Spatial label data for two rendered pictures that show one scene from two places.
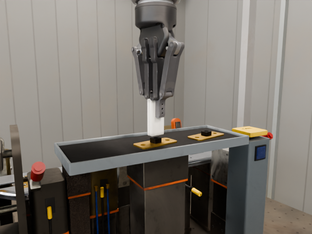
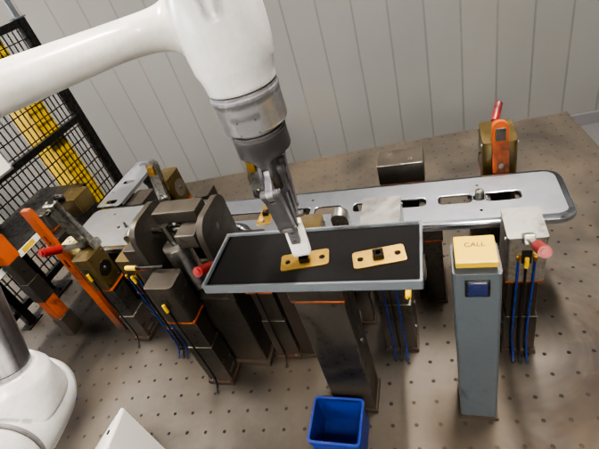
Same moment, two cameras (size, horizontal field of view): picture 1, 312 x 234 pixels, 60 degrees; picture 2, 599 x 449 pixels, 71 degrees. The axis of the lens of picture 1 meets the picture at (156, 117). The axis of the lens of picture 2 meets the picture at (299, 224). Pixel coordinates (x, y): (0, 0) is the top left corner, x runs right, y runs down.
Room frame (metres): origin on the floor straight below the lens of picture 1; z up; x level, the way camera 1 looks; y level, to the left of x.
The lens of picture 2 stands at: (0.19, -0.43, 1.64)
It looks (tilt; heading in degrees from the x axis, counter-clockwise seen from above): 37 degrees down; 53
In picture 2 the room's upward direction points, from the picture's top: 19 degrees counter-clockwise
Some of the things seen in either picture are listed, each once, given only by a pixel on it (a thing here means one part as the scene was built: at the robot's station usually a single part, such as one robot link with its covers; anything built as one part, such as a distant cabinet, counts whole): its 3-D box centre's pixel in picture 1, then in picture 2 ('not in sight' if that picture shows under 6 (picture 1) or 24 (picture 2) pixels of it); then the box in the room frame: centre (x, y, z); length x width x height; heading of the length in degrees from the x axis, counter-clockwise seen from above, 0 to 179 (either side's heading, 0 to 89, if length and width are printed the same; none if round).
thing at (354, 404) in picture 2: not in sight; (340, 429); (0.42, -0.04, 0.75); 0.11 x 0.10 x 0.09; 119
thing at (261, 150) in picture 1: (260, 152); (477, 288); (0.62, -0.25, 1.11); 0.03 x 0.01 x 0.03; 119
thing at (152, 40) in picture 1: (159, 69); (280, 199); (0.50, -0.01, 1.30); 0.04 x 0.01 x 0.11; 128
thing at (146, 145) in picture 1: (155, 140); (304, 257); (0.51, 0.00, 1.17); 0.08 x 0.04 x 0.01; 128
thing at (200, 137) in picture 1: (206, 133); (378, 254); (0.57, -0.11, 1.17); 0.08 x 0.04 x 0.01; 131
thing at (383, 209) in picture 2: not in sight; (392, 286); (0.71, -0.01, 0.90); 0.13 x 0.08 x 0.41; 29
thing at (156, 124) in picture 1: (157, 117); (297, 239); (0.51, 0.00, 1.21); 0.03 x 0.01 x 0.07; 128
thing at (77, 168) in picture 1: (157, 143); (311, 257); (0.52, 0.00, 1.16); 0.37 x 0.14 x 0.02; 119
